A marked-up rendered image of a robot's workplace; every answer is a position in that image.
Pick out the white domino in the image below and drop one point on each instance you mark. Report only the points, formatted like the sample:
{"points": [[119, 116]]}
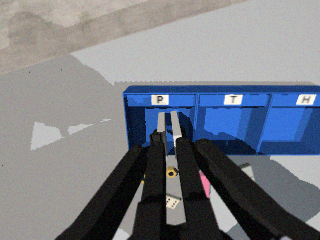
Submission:
{"points": [[248, 170], [171, 200]]}

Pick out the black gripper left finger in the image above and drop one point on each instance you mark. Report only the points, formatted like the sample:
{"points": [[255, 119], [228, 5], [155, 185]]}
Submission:
{"points": [[102, 216]]}

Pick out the pink flat square block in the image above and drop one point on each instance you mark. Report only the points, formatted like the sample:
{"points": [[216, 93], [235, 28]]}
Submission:
{"points": [[205, 183]]}

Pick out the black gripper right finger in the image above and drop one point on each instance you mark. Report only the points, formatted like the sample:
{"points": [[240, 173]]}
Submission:
{"points": [[259, 215]]}

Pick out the blue rack of three bins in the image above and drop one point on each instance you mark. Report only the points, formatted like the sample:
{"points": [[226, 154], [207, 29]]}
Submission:
{"points": [[238, 119]]}

